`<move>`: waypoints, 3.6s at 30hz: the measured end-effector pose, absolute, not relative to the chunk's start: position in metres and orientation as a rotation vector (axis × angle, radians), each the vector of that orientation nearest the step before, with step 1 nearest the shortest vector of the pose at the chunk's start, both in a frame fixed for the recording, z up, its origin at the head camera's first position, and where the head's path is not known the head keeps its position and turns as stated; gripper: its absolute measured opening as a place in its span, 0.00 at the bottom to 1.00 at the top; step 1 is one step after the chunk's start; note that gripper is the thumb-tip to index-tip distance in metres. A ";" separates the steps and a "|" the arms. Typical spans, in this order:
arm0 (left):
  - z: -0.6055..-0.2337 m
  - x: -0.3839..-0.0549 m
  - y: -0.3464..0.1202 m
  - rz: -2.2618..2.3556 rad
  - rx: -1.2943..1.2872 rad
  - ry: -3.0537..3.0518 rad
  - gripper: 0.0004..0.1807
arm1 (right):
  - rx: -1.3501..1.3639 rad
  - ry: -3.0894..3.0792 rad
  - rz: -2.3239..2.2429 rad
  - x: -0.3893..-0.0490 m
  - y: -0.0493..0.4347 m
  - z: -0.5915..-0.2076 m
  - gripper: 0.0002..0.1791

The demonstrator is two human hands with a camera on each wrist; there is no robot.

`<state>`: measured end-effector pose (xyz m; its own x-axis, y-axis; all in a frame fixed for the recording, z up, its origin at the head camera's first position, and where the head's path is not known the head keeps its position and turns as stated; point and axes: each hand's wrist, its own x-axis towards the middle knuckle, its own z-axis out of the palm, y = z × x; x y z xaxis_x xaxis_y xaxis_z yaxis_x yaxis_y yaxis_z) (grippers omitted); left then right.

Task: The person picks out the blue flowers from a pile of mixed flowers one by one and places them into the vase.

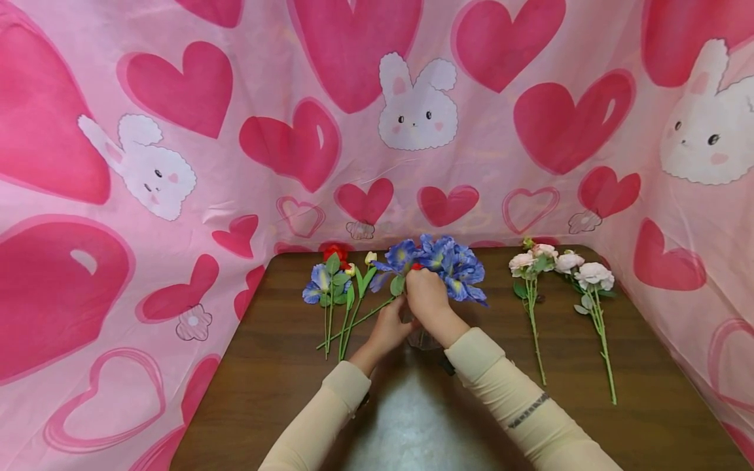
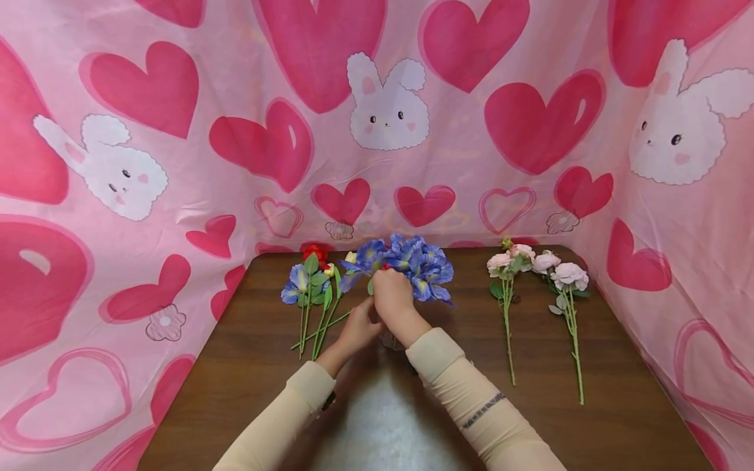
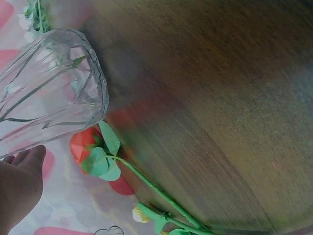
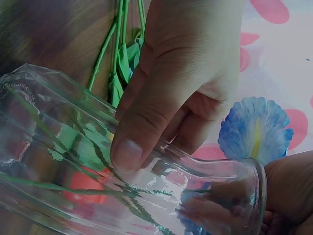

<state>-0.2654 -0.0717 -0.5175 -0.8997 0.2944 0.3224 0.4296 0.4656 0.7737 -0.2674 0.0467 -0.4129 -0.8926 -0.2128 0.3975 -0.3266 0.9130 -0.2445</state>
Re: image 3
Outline person's left hand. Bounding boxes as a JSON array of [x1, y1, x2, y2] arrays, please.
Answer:
[[0, 144, 47, 235]]

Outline clear faceted glass vase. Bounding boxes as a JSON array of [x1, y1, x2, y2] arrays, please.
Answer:
[[0, 27, 110, 161]]

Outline red artificial rose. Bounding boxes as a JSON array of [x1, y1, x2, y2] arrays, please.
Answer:
[[69, 120, 205, 230]]

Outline yellow artificial flower bud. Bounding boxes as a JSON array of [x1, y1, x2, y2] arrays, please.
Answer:
[[132, 201, 214, 235]]

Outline white flower sprig green leaves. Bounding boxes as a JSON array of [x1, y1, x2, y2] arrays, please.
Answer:
[[18, 0, 52, 41]]

